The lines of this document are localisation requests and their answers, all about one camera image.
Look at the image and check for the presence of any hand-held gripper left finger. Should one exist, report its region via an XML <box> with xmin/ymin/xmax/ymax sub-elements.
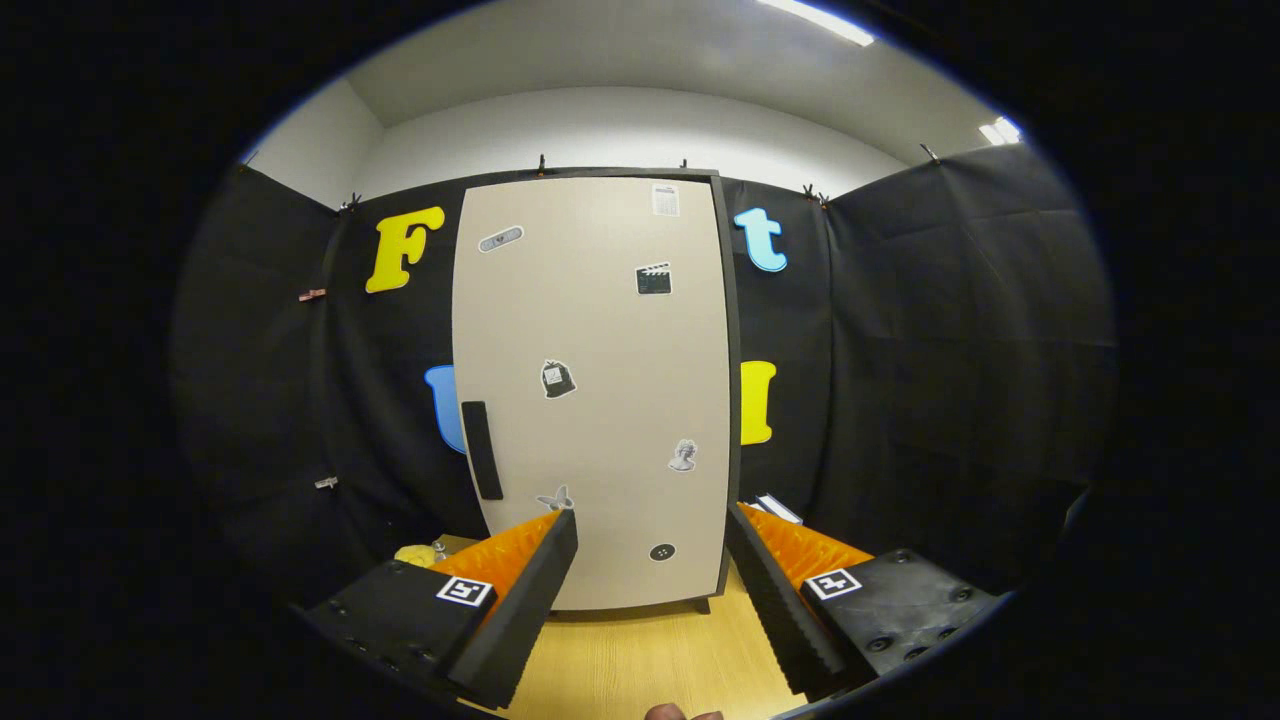
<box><xmin>300</xmin><ymin>508</ymin><xmax>579</xmax><ymax>709</ymax></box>

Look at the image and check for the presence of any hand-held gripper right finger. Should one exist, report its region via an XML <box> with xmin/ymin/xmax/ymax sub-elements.
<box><xmin>725</xmin><ymin>502</ymin><xmax>1006</xmax><ymax>701</ymax></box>

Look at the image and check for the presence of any dark grey shoe cabinet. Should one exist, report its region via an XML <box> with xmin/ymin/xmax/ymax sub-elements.
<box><xmin>450</xmin><ymin>167</ymin><xmax>743</xmax><ymax>619</ymax></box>

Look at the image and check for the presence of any black backdrop cloth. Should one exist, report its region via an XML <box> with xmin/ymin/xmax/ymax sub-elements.
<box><xmin>175</xmin><ymin>143</ymin><xmax>1116</xmax><ymax>611</ymax></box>

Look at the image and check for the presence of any long ceiling light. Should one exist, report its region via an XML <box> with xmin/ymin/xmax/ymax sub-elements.
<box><xmin>755</xmin><ymin>0</ymin><xmax>876</xmax><ymax>47</ymax></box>

